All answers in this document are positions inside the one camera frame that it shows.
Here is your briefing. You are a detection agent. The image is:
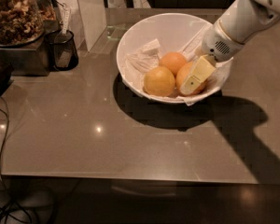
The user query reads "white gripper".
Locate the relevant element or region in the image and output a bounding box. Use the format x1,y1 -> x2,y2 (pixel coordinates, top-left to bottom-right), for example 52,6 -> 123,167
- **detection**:
181,23 -> 243,96

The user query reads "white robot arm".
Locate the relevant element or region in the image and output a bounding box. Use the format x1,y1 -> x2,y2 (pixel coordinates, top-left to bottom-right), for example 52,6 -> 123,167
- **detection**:
178,0 -> 280,95

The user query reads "front right orange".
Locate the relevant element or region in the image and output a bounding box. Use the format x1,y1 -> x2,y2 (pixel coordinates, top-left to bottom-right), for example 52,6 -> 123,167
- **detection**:
175,62 -> 207,96

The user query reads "orange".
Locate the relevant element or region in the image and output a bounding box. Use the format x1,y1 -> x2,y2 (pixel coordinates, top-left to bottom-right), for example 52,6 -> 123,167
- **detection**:
159,52 -> 187,76
175,62 -> 207,96
144,66 -> 175,96

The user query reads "back orange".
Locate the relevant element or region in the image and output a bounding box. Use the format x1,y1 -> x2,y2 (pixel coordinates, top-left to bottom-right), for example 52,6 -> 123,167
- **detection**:
159,52 -> 187,76

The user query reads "front left orange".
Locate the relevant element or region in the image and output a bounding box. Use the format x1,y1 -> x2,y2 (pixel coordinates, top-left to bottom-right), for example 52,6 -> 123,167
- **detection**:
144,66 -> 175,96

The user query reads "white bowl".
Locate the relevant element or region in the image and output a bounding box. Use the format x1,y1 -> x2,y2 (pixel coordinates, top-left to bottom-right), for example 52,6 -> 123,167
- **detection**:
117,13 -> 232,105

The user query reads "white paper towel liner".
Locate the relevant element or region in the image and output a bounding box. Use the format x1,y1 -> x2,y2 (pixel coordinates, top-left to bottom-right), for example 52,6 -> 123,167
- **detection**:
117,22 -> 233,105

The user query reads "white board panel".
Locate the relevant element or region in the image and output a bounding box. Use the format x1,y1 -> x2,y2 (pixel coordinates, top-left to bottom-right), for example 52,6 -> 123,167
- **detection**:
57,0 -> 106,51

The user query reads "black mesh cup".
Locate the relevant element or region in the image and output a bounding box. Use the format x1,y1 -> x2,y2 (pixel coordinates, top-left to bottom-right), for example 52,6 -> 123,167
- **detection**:
45,30 -> 78,71

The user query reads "white tag in cup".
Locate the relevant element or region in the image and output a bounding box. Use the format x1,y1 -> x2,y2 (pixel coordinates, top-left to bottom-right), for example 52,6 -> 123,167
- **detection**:
62,3 -> 71,35

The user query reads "dark metal box stand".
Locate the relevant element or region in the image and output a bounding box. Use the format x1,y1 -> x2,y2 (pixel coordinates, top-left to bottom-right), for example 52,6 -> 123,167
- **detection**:
0,21 -> 60,77

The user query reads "glass jar of nuts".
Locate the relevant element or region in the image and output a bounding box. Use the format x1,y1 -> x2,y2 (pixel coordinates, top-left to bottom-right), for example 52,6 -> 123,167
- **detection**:
0,0 -> 44,47

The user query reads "black cable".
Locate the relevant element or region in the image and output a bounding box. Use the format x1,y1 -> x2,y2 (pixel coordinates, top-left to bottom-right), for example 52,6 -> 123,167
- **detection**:
0,91 -> 59,224

